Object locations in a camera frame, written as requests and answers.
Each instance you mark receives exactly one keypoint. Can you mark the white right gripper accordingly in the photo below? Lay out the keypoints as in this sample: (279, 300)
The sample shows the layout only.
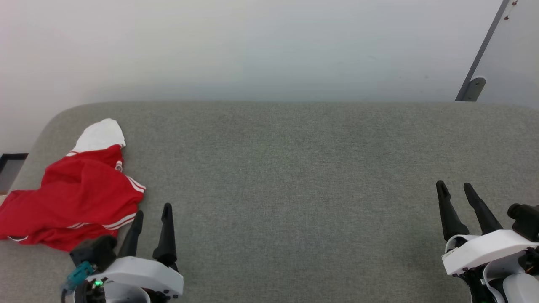
(484, 250)

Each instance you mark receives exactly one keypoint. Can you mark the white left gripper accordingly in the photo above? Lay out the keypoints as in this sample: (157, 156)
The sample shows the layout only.
(139, 273)

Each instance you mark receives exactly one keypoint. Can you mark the red garment with white stripes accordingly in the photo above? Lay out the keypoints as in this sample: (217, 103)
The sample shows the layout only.
(76, 198)

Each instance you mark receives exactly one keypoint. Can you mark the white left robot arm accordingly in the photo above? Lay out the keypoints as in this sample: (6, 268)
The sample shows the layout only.
(124, 294)

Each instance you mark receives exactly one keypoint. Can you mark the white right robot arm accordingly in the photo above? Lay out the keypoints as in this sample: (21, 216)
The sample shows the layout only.
(509, 282)

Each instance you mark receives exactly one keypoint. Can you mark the black framed panel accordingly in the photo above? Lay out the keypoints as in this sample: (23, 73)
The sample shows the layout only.
(10, 170)

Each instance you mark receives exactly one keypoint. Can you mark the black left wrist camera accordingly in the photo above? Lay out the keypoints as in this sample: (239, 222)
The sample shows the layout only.
(94, 251)

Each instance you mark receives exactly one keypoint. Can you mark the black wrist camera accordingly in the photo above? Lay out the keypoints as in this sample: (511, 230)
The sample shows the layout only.
(526, 221)
(94, 251)

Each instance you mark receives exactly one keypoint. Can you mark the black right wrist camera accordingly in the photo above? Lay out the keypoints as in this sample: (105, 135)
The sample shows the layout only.
(526, 221)

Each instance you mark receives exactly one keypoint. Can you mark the grey metal bracket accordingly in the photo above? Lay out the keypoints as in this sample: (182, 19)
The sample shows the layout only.
(475, 89)

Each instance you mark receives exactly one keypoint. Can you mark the grey metal post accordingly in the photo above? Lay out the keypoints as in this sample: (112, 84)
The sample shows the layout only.
(484, 50)

